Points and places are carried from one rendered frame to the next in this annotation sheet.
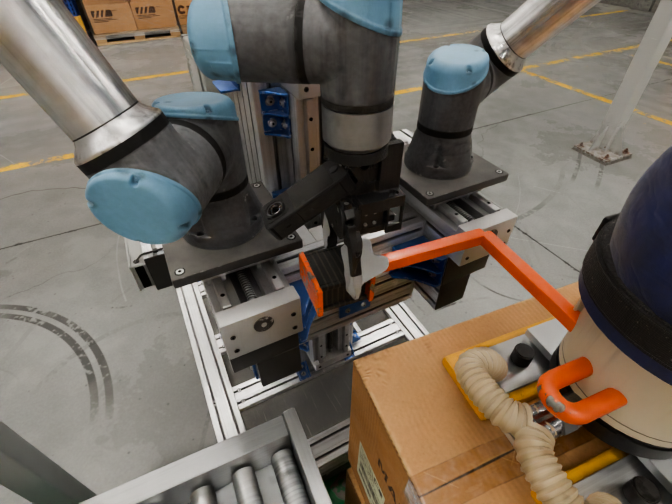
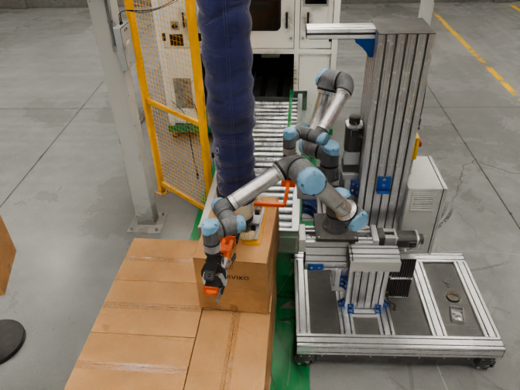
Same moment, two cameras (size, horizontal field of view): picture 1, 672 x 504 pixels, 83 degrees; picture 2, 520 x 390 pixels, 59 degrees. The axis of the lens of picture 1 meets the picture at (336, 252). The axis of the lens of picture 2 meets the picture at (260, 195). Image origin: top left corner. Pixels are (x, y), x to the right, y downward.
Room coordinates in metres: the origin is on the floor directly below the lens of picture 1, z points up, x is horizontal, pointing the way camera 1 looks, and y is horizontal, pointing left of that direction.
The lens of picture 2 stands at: (1.42, -2.11, 2.65)
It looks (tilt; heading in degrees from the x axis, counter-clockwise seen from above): 36 degrees down; 121
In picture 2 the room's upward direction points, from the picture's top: 2 degrees counter-clockwise
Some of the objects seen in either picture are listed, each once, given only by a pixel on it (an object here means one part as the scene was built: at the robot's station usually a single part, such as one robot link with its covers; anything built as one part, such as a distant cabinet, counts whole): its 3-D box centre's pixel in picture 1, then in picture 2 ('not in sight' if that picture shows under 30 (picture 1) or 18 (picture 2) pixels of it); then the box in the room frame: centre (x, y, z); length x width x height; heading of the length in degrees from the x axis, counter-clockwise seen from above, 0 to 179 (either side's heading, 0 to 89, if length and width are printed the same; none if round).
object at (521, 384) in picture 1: (555, 345); (254, 222); (0.34, -0.34, 0.97); 0.34 x 0.10 x 0.05; 111
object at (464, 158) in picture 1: (441, 142); (336, 218); (0.79, -0.23, 1.09); 0.15 x 0.15 x 0.10
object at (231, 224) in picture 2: not in sight; (230, 223); (0.51, -0.82, 1.37); 0.11 x 0.11 x 0.08; 55
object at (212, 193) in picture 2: not in sight; (226, 153); (-0.69, 0.89, 0.50); 2.31 x 0.05 x 0.19; 115
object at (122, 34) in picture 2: not in sight; (125, 46); (-1.04, 0.26, 1.62); 0.20 x 0.05 x 0.30; 115
